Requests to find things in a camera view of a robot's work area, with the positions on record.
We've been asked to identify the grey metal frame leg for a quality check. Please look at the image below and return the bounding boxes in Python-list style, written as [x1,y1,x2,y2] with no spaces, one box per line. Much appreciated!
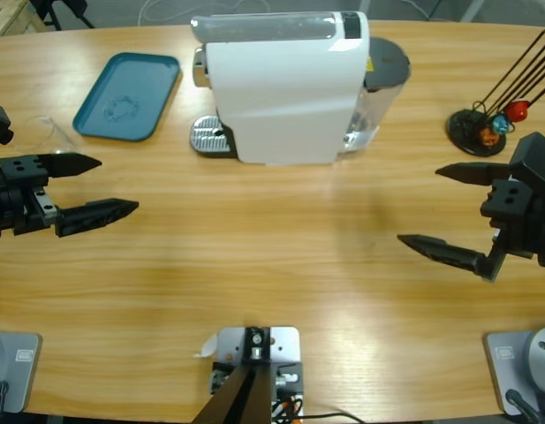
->
[459,0,488,22]

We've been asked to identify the white capsule coffee machine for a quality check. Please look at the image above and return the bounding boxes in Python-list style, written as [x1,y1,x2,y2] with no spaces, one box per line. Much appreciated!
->
[190,11,371,168]

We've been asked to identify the orange wire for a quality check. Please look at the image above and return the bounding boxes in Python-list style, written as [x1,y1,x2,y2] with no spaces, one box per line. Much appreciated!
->
[271,395,305,419]

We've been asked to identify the clear water tank black lid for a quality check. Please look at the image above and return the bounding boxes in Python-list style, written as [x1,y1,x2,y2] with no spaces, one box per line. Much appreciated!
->
[342,37,413,154]

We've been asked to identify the white mount block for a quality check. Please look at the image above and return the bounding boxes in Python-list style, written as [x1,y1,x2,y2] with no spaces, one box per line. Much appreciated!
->
[193,325,307,419]

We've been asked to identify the black chair legs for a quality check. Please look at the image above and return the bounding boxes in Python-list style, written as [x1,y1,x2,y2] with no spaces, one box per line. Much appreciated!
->
[37,0,96,31]

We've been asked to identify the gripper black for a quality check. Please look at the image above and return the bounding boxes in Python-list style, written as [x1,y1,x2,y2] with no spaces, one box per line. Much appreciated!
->
[0,153,140,242]
[396,162,545,282]

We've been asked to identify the dark camera post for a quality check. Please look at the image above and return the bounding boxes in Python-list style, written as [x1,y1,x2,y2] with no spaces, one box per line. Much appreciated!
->
[191,325,273,424]

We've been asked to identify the arm grey base plate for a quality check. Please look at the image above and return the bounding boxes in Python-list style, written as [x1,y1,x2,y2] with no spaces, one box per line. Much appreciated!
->
[482,325,545,417]
[0,330,43,415]

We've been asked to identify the clear glass cup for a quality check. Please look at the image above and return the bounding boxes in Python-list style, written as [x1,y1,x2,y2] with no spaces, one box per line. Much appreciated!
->
[13,115,86,156]

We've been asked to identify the red coffee capsule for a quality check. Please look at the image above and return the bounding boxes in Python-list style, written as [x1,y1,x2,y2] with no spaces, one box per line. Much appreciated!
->
[504,100,530,123]

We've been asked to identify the black capsule holder with rods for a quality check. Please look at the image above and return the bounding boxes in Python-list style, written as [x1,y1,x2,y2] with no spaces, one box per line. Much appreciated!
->
[446,28,545,158]

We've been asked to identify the thin white floor cable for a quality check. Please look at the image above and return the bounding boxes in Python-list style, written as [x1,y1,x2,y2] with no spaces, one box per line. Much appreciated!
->
[404,0,445,21]

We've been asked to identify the black cable at mount block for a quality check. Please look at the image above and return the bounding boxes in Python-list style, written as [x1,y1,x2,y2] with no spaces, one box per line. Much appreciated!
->
[298,412,366,424]

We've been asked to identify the teal plastic tray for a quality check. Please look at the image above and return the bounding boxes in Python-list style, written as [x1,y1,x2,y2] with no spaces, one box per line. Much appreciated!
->
[72,51,184,143]

